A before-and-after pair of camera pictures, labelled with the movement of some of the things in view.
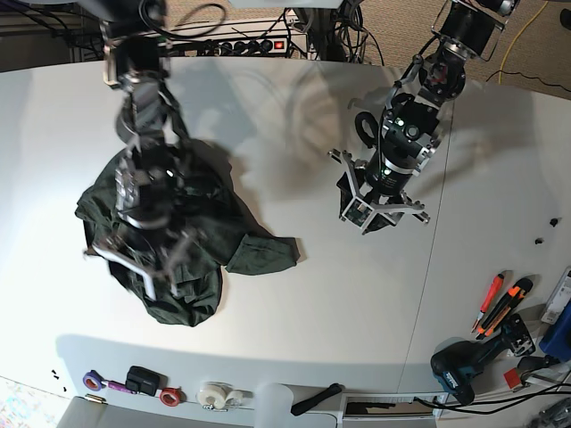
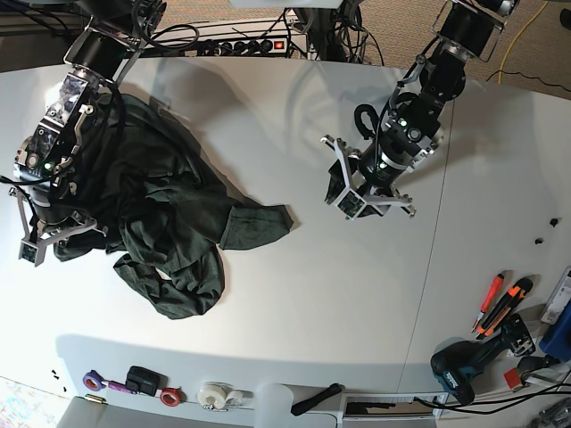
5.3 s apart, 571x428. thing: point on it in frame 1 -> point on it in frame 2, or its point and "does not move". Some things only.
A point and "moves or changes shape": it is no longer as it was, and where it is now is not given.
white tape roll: [220, 396] does not move
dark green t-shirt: [169, 219] moves or changes shape
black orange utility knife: [506, 304] does not move
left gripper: [153, 234] -> [48, 214]
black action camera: [144, 382] does not move
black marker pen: [305, 405] does not move
